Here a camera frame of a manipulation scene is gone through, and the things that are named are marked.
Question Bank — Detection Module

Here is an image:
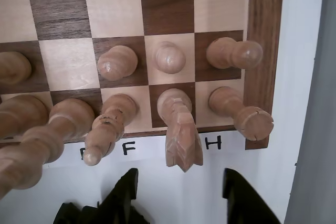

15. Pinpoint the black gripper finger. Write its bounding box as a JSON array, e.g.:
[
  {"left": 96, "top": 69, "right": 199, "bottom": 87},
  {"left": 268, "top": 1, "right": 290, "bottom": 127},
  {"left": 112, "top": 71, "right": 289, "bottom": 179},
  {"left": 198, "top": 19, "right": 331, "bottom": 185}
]
[
  {"left": 78, "top": 167, "right": 152, "bottom": 224},
  {"left": 222, "top": 167, "right": 282, "bottom": 224}
]

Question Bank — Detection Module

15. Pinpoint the light wooden knight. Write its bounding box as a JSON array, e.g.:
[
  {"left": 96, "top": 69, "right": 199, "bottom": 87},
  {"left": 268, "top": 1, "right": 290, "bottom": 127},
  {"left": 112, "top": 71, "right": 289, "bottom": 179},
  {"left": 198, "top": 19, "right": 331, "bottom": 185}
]
[{"left": 156, "top": 88, "right": 204, "bottom": 174}]

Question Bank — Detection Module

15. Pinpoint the white paper strip with letters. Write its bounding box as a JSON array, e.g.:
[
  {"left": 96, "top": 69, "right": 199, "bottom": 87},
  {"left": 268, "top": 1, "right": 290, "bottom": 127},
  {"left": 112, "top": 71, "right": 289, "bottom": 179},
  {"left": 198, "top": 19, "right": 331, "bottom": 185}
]
[{"left": 0, "top": 126, "right": 246, "bottom": 168}]

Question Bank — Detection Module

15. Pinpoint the light wooden bishop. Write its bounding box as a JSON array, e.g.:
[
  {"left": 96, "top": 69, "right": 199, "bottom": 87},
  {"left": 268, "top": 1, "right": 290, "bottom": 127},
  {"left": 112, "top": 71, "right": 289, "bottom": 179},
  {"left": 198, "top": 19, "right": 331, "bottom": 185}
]
[{"left": 83, "top": 93, "right": 138, "bottom": 166}]

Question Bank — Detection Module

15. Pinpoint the light wooden rook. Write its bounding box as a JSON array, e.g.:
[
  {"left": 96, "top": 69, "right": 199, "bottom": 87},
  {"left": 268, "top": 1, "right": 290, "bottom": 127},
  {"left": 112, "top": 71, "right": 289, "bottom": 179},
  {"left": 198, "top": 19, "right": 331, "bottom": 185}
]
[{"left": 208, "top": 87, "right": 274, "bottom": 141}]

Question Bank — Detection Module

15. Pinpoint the light wooden king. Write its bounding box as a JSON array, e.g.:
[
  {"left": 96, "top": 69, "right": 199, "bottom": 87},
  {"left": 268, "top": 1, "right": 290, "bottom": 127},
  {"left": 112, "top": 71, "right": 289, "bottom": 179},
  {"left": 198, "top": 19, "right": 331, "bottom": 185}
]
[{"left": 0, "top": 98, "right": 95, "bottom": 198}]

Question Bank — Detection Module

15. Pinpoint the light wooden queen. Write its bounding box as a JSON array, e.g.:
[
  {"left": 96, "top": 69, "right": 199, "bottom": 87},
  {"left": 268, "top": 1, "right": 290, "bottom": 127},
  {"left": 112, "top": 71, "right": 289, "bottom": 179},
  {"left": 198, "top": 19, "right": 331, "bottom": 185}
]
[{"left": 0, "top": 94, "right": 50, "bottom": 141}]

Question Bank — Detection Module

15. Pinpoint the light wooden pawn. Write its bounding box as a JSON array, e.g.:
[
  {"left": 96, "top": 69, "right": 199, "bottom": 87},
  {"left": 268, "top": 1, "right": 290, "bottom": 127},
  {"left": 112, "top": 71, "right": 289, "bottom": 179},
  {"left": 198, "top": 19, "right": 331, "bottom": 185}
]
[
  {"left": 97, "top": 45, "right": 139, "bottom": 80},
  {"left": 0, "top": 51, "right": 32, "bottom": 86},
  {"left": 153, "top": 41, "right": 186, "bottom": 74},
  {"left": 206, "top": 37, "right": 264, "bottom": 70}
]

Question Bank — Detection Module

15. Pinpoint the wooden chessboard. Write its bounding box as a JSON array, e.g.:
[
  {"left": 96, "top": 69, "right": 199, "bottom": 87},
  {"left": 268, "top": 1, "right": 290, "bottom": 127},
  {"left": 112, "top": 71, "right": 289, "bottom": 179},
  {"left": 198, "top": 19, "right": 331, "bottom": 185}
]
[{"left": 0, "top": 0, "right": 285, "bottom": 151}]

